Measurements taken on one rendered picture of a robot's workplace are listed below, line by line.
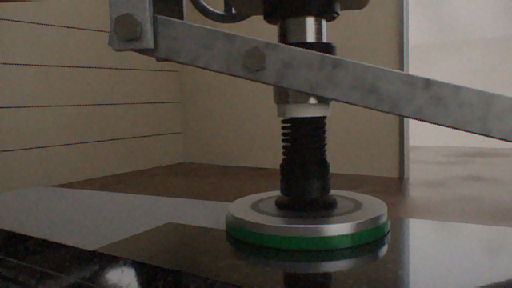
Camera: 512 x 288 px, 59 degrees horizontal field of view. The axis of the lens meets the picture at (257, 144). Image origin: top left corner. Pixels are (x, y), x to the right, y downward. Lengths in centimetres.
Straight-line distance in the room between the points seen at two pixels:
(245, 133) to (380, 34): 241
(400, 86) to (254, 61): 17
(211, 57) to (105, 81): 614
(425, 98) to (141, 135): 658
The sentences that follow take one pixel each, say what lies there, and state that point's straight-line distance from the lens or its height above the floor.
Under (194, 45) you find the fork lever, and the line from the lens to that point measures 57.
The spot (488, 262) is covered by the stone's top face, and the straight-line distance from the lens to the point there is 53.
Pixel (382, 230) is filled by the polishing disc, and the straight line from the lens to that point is 58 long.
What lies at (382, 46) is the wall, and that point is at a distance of 571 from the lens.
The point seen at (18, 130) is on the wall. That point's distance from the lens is 605.
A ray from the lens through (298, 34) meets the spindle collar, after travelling 58.
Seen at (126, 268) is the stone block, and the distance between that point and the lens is 53.
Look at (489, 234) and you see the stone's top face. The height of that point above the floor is 80.
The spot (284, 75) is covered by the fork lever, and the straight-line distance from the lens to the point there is 55.
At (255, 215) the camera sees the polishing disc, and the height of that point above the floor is 83.
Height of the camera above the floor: 97
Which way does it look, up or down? 5 degrees down
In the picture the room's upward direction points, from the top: 2 degrees counter-clockwise
